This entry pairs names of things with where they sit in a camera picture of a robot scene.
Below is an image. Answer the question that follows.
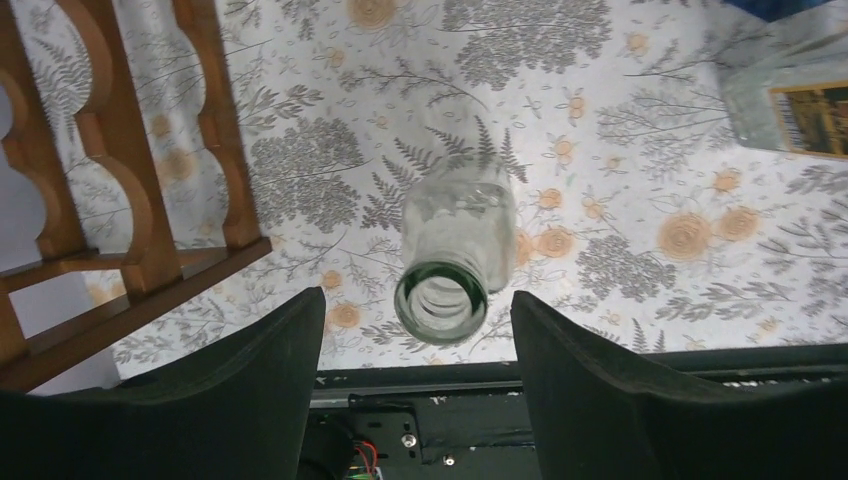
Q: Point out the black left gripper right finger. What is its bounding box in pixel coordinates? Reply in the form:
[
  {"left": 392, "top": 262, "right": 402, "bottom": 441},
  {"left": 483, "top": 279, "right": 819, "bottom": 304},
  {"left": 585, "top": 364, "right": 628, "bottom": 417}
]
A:
[{"left": 510, "top": 291, "right": 847, "bottom": 479}]

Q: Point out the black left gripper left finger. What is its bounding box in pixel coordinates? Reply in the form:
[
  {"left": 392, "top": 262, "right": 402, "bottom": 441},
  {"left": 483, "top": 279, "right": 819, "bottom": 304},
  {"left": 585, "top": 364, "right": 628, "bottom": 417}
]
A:
[{"left": 1, "top": 287, "right": 326, "bottom": 479}]

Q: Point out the brown wooden wine rack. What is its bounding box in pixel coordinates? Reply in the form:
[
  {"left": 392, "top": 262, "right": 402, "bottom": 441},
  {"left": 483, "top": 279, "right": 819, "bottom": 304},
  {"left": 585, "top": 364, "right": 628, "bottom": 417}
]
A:
[{"left": 1, "top": 1, "right": 271, "bottom": 393}]

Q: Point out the clear square glass bottle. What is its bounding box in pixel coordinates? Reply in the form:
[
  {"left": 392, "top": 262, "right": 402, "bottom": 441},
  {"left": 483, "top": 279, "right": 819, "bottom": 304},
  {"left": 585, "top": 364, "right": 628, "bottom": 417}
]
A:
[{"left": 394, "top": 154, "right": 516, "bottom": 345}]

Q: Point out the clear labelled square bottle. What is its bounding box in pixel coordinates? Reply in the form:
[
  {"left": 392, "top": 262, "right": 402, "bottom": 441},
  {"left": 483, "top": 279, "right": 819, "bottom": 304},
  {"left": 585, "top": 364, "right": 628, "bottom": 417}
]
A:
[{"left": 720, "top": 1, "right": 847, "bottom": 160}]

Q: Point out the blue glass bottle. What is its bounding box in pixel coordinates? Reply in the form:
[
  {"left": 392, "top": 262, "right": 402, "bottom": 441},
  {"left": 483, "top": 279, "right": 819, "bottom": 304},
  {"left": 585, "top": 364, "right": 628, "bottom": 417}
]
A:
[{"left": 724, "top": 0, "right": 831, "bottom": 23}]

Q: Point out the floral patterned table mat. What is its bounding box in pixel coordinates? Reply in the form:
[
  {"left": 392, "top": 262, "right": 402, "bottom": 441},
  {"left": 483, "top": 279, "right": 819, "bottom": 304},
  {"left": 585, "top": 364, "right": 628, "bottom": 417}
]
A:
[{"left": 109, "top": 1, "right": 847, "bottom": 378}]

